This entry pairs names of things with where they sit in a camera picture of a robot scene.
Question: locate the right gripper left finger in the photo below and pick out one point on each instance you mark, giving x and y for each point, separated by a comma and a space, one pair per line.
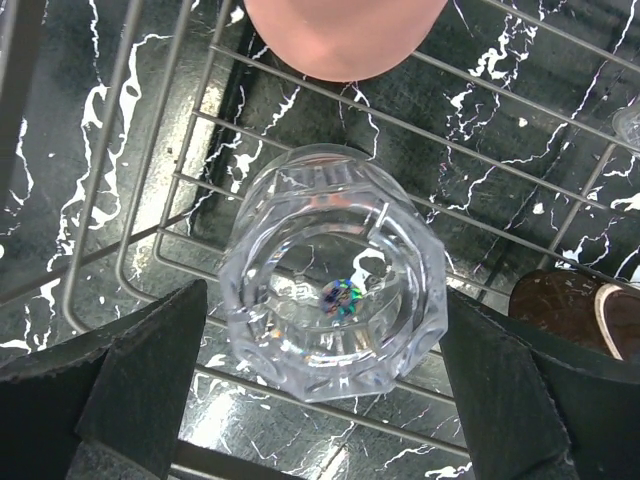
120, 388

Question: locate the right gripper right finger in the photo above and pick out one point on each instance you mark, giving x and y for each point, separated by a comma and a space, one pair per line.
535, 406

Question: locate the clear drinking glass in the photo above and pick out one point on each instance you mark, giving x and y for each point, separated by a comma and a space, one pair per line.
333, 284

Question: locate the clear glass plate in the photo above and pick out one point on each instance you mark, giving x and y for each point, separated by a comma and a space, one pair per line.
626, 125

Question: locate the pink plastic cup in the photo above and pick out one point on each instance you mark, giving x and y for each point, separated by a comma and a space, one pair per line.
343, 40

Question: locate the red floral plate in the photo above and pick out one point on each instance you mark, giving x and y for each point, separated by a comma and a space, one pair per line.
584, 310

